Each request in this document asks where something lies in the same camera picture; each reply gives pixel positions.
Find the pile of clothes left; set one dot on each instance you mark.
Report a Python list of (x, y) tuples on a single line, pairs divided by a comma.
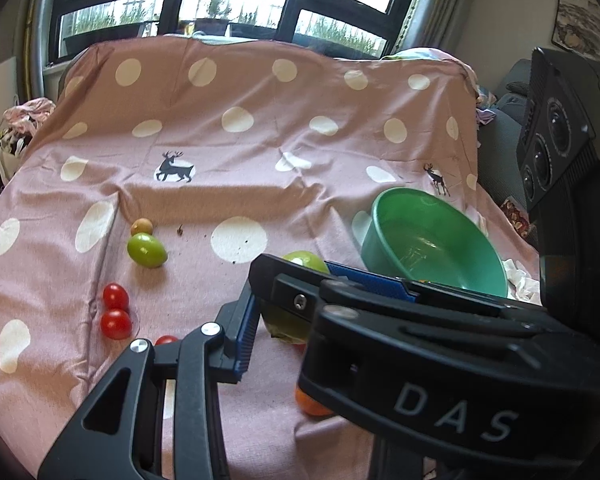
[(10, 145)]

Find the small orange kumquat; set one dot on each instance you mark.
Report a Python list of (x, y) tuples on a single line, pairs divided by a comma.
[(310, 404)]

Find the red floral packet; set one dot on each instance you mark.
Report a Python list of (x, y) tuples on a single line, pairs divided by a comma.
[(517, 217)]

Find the tan longan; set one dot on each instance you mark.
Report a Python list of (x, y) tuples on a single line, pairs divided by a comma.
[(141, 225)]

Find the black planter box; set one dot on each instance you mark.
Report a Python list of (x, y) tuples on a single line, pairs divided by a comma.
[(255, 30), (330, 47), (105, 35)]

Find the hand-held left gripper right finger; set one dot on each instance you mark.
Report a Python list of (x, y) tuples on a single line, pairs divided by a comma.
[(395, 462)]

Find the potted plant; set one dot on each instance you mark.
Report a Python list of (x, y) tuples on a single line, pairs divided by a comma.
[(212, 25)]

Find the purple cloth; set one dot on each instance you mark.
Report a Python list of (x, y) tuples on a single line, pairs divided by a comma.
[(486, 112)]

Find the grey curtain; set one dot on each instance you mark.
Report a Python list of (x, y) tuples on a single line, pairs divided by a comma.
[(45, 20), (445, 0)]

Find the small green oval fruit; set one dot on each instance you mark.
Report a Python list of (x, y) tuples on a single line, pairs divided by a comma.
[(146, 250)]

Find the large green fruit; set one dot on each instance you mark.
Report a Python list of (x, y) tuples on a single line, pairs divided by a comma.
[(307, 261)]

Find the grey sofa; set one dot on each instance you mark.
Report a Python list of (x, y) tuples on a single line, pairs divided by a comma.
[(505, 125)]

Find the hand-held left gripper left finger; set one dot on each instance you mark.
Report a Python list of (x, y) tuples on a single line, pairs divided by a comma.
[(245, 340)]

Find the white panel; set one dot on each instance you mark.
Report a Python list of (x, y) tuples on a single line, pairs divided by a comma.
[(2, 85)]

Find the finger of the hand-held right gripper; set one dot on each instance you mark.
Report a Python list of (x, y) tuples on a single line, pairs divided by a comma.
[(375, 282), (290, 285)]

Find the pink polka dot deer cloth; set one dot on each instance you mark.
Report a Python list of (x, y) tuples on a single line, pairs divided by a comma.
[(280, 125)]

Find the green plastic bowl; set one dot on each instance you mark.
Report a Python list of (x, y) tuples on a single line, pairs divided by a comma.
[(430, 240)]

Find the white crumpled cloth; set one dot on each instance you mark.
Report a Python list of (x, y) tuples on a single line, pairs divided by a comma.
[(525, 285)]

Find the pink crumpled clothes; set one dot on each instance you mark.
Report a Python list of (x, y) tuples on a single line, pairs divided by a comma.
[(30, 110)]

